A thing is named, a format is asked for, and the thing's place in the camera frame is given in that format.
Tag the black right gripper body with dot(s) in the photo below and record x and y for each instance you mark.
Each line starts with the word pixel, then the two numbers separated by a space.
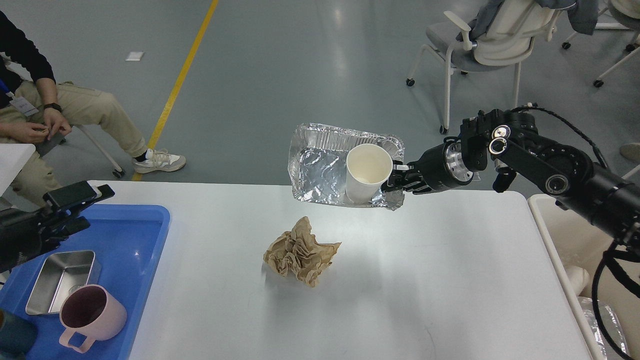
pixel 442 168

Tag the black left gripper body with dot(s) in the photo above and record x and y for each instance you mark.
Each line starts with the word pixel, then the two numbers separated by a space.
pixel 20 236

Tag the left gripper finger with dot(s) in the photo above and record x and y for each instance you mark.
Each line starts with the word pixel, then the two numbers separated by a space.
pixel 52 231
pixel 77 196

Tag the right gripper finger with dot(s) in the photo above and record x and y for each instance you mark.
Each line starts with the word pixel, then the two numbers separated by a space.
pixel 401 171
pixel 413 184

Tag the cream paper cup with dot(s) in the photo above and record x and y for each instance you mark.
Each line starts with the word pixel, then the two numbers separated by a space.
pixel 368 167

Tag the square steel tray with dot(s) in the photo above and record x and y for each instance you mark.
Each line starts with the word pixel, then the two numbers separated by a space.
pixel 62 274

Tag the aluminium foil tray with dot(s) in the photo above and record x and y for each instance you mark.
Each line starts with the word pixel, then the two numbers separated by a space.
pixel 317 165

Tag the pink mug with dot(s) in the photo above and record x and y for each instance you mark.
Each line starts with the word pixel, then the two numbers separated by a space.
pixel 90 314

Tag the brown paper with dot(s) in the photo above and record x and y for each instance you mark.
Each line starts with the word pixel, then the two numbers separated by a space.
pixel 297 251

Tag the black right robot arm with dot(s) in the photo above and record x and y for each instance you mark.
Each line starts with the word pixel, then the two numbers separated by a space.
pixel 511 139

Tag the person right hand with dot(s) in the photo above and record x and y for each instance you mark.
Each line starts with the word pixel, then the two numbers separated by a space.
pixel 28 132

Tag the person left hand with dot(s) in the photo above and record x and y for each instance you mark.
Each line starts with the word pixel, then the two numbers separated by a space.
pixel 56 123

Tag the blue plastic tray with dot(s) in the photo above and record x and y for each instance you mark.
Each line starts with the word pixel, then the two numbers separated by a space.
pixel 128 242

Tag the white side table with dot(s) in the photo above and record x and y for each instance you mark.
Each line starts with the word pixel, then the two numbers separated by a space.
pixel 13 157

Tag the person in black sweater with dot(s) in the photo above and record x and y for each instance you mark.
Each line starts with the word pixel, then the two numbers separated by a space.
pixel 28 86

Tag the teal cylinder object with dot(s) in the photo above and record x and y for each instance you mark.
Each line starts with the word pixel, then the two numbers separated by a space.
pixel 17 336

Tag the white office chair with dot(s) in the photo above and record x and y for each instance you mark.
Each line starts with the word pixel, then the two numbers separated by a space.
pixel 509 40

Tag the beige plastic bin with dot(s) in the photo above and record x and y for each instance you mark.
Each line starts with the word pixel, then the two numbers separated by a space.
pixel 571 240

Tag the white cup in bin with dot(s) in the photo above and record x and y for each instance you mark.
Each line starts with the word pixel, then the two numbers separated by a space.
pixel 579 279

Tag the person in blue sweater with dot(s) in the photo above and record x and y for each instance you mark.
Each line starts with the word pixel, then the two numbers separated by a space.
pixel 630 151

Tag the grey jacket on chair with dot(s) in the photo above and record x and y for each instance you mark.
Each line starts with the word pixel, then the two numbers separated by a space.
pixel 582 15

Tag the foil tray in bin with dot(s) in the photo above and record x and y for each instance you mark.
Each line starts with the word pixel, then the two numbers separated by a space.
pixel 612 325

